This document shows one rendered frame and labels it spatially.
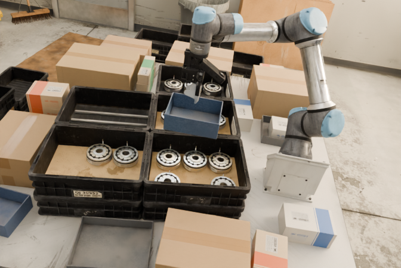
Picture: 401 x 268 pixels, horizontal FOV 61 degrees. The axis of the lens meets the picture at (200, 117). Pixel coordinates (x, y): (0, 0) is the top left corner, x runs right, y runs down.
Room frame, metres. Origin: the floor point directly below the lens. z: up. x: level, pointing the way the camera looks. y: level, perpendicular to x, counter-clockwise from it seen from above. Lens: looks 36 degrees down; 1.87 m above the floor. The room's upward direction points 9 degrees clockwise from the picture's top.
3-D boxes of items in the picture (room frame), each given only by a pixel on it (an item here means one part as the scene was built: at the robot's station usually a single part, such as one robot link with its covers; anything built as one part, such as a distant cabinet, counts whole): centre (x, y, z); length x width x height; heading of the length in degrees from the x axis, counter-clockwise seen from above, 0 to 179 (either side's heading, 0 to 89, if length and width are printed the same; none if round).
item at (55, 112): (1.33, 0.73, 0.81); 0.16 x 0.12 x 0.07; 95
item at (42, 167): (0.96, 0.38, 0.87); 0.40 x 0.30 x 0.11; 97
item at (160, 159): (1.06, 0.11, 0.86); 0.10 x 0.10 x 0.01
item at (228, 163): (1.09, -0.11, 0.86); 0.10 x 0.10 x 0.01
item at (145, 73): (1.78, 0.36, 0.85); 0.24 x 0.06 x 0.06; 2
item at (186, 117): (1.05, 0.03, 1.11); 0.20 x 0.15 x 0.07; 87
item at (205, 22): (1.15, 0.04, 1.42); 0.09 x 0.08 x 0.11; 124
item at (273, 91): (1.82, -0.48, 0.80); 0.40 x 0.30 x 0.20; 93
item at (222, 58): (1.98, 0.06, 0.80); 0.40 x 0.30 x 0.20; 87
